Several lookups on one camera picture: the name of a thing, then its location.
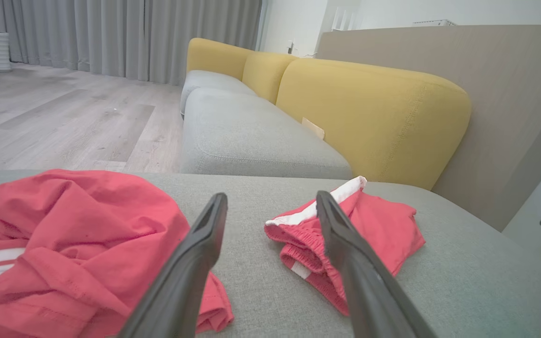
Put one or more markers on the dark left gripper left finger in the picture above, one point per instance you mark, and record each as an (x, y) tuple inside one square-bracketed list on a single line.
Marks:
[(186, 277)]

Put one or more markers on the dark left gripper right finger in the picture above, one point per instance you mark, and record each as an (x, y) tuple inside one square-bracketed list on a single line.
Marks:
[(364, 281)]

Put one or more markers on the red shorts white trim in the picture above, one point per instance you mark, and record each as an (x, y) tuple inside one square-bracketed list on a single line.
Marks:
[(392, 230)]

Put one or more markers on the red basketball jersey white sleeves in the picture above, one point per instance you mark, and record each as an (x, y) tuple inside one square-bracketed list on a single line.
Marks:
[(87, 225)]

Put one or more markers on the large grey sofa seat cushion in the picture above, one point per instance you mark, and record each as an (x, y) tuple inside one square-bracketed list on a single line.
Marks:
[(261, 272)]

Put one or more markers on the yellow sofa backrest cushion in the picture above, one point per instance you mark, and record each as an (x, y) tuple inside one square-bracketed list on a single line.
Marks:
[(374, 122), (266, 75), (214, 56)]

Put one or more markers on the small paper tag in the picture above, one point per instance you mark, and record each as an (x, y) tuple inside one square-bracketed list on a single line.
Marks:
[(313, 127)]

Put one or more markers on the flat white device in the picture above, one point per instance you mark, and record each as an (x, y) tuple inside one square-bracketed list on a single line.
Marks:
[(435, 22)]

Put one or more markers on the grey pleated curtain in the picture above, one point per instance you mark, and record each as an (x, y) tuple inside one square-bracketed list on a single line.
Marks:
[(111, 37)]

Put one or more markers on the white slatted radiator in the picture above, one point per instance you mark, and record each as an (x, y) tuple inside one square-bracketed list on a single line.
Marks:
[(343, 19)]

